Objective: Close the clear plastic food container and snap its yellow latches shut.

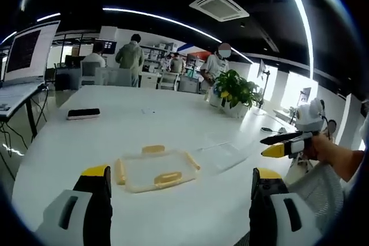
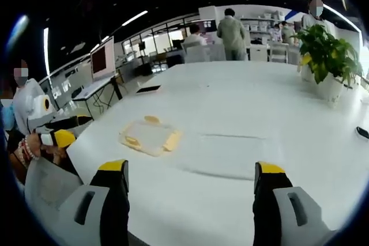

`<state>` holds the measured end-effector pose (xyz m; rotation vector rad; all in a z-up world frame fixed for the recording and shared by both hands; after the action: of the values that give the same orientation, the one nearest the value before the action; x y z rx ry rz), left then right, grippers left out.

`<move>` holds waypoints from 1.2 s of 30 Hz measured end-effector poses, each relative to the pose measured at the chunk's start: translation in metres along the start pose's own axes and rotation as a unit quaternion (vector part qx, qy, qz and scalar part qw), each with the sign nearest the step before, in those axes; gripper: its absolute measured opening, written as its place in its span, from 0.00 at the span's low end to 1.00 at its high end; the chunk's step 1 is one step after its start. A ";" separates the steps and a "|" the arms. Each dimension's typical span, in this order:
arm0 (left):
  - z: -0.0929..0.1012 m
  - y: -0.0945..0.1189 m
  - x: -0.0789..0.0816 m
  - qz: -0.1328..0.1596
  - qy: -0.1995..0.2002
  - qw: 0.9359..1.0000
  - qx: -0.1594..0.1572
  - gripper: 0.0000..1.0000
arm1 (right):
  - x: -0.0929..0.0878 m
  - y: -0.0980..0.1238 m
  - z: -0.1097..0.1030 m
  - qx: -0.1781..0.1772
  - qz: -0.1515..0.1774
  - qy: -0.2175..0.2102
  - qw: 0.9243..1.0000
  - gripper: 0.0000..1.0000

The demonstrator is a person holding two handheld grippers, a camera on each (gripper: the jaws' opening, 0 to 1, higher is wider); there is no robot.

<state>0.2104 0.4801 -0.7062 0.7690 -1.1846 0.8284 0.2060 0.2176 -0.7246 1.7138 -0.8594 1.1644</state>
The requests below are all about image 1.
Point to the white side desk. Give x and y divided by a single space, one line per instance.
14 96

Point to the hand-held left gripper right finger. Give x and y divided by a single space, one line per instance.
276 217

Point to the white mesh chair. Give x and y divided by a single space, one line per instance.
317 191

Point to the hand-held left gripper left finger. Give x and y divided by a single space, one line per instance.
72 217

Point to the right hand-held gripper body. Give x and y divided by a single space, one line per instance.
308 116

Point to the person's right hand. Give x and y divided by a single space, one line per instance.
324 149

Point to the ceiling air conditioner vent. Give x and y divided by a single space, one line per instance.
219 6

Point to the clear lid with yellow clips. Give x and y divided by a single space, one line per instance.
157 168

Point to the large computer monitor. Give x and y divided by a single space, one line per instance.
29 51

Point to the black phone on white case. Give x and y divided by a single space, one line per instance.
83 113

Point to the grey office chair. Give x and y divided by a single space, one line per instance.
89 74

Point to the monitor on stand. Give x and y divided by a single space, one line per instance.
263 71

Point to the green potted plant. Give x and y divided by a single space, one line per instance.
235 90

